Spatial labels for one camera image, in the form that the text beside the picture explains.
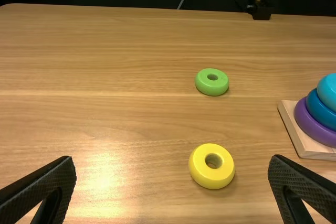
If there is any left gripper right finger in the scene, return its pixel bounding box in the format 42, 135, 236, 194
268, 155, 336, 224

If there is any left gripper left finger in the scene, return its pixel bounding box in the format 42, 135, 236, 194
0, 155, 77, 224

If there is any purple ring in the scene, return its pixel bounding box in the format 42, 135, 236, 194
293, 97, 336, 148

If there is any dark blue ring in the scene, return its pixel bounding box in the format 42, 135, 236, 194
306, 88, 336, 130

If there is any light blue ring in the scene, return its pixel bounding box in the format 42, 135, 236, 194
316, 73, 336, 109

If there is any wooden peg base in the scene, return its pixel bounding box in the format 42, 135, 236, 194
277, 100, 336, 161

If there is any yellow ring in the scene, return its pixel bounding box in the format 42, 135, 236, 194
188, 143, 236, 190

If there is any light green ring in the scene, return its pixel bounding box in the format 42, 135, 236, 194
194, 68, 230, 97

